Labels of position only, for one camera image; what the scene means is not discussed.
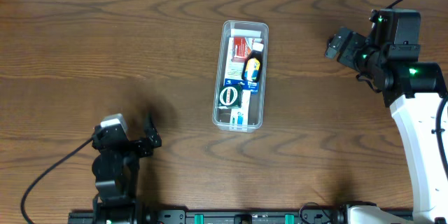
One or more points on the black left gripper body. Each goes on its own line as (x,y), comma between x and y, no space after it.
(131,143)

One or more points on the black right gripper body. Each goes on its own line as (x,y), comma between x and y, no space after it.
(348,51)

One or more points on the dark green round-logo box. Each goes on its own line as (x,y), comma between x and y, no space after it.
(230,97)

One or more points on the white green medicine box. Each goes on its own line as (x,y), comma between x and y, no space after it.
(240,116)

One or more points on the dark bottle white cap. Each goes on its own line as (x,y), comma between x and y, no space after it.
(253,64)

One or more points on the clear plastic container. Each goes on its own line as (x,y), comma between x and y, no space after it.
(221,117)

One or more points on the red orange medicine box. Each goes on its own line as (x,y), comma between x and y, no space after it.
(242,47)

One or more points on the blue medicine box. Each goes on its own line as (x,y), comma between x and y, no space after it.
(233,70)

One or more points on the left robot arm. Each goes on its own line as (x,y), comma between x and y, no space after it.
(116,172)

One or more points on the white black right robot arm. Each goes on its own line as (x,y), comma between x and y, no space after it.
(416,95)

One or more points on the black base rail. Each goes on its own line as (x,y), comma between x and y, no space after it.
(231,217)

